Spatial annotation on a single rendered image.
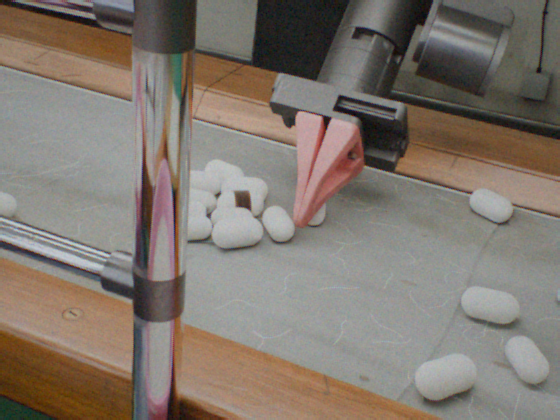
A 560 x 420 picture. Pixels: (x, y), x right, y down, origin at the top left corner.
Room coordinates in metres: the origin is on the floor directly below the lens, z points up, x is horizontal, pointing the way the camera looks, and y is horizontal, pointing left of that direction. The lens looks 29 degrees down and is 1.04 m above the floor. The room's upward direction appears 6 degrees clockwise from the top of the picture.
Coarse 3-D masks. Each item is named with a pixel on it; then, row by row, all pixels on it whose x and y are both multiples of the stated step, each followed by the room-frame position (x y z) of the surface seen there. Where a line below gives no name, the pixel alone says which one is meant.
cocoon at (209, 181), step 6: (192, 174) 0.53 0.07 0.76; (198, 174) 0.53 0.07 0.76; (204, 174) 0.54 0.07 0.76; (210, 174) 0.54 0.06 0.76; (216, 174) 0.54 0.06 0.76; (192, 180) 0.53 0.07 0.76; (198, 180) 0.53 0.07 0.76; (204, 180) 0.53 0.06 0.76; (210, 180) 0.53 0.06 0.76; (216, 180) 0.53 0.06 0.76; (222, 180) 0.54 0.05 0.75; (192, 186) 0.53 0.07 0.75; (198, 186) 0.53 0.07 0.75; (204, 186) 0.53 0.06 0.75; (210, 186) 0.53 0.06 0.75; (216, 186) 0.53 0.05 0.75; (210, 192) 0.53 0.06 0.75; (216, 192) 0.53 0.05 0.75
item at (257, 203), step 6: (228, 192) 0.51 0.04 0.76; (252, 192) 0.51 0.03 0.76; (222, 198) 0.50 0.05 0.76; (228, 198) 0.50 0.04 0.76; (234, 198) 0.50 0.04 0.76; (252, 198) 0.51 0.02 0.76; (258, 198) 0.51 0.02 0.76; (222, 204) 0.50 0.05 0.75; (228, 204) 0.50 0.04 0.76; (234, 204) 0.50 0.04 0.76; (252, 204) 0.50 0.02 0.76; (258, 204) 0.51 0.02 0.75; (252, 210) 0.50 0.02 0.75; (258, 210) 0.51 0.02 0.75
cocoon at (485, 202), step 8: (480, 192) 0.56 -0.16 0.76; (488, 192) 0.56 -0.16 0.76; (472, 200) 0.56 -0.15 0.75; (480, 200) 0.55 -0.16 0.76; (488, 200) 0.55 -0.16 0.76; (496, 200) 0.55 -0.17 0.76; (504, 200) 0.55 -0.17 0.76; (472, 208) 0.56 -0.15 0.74; (480, 208) 0.55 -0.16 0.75; (488, 208) 0.55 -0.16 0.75; (496, 208) 0.54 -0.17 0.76; (504, 208) 0.54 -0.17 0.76; (512, 208) 0.55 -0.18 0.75; (488, 216) 0.55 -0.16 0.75; (496, 216) 0.54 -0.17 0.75; (504, 216) 0.54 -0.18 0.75
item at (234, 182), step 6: (228, 180) 0.53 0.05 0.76; (234, 180) 0.53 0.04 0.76; (240, 180) 0.53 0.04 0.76; (246, 180) 0.53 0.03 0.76; (252, 180) 0.53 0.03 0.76; (258, 180) 0.53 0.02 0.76; (222, 186) 0.53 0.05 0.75; (228, 186) 0.53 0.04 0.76; (234, 186) 0.53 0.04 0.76; (240, 186) 0.53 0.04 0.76; (246, 186) 0.53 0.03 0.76; (252, 186) 0.53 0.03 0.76; (258, 186) 0.53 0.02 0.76; (264, 186) 0.53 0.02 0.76; (222, 192) 0.53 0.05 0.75; (258, 192) 0.53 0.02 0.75; (264, 192) 0.53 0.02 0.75; (264, 198) 0.53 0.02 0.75
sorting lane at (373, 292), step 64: (0, 128) 0.62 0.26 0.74; (64, 128) 0.63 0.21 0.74; (128, 128) 0.65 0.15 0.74; (192, 128) 0.66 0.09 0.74; (64, 192) 0.52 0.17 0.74; (128, 192) 0.53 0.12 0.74; (384, 192) 0.58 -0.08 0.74; (448, 192) 0.59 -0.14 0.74; (0, 256) 0.42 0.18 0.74; (192, 256) 0.45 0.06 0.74; (256, 256) 0.46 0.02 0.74; (320, 256) 0.47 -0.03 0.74; (384, 256) 0.48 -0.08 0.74; (448, 256) 0.49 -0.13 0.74; (512, 256) 0.50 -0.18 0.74; (192, 320) 0.38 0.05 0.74; (256, 320) 0.38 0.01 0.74; (320, 320) 0.39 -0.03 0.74; (384, 320) 0.40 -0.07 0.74; (448, 320) 0.41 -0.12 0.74; (384, 384) 0.34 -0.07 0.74; (512, 384) 0.35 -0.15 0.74
